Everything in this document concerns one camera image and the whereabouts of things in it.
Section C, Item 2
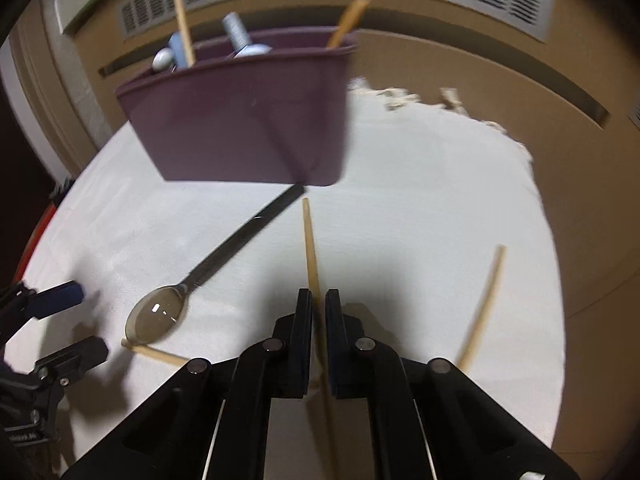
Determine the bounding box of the blue plastic spoon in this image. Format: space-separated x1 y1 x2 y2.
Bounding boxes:
167 32 188 68

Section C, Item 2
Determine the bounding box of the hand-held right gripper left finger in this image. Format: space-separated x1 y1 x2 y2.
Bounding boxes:
60 287 315 480

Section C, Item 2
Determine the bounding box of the black shoe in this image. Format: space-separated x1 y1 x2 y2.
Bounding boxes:
49 177 74 207

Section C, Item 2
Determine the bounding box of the black-handled metal spoon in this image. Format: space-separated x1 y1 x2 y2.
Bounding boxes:
124 183 306 347

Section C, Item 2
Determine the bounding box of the wooden spoon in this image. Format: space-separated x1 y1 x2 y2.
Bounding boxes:
326 0 372 50

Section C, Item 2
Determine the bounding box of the purple plastic utensil box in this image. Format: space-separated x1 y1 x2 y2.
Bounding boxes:
115 29 360 188

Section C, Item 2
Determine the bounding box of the cream tablecloth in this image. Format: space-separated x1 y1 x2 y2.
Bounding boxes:
10 77 566 480

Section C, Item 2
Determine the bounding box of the wooden door frame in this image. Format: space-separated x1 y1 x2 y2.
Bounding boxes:
10 10 103 183

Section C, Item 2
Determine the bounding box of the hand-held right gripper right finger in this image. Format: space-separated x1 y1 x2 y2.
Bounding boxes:
324 287 583 480

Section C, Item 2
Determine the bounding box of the red door mat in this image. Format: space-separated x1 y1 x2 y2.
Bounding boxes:
15 201 57 281

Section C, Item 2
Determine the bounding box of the wooden chopstick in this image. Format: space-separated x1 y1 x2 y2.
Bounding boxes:
120 338 191 367
300 197 337 480
456 244 507 370
171 0 197 68

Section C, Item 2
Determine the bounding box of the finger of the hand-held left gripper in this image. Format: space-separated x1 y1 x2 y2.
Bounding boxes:
32 336 110 387
14 281 85 321

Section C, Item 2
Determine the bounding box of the white plastic spoon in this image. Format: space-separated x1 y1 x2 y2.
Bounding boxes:
221 11 274 58

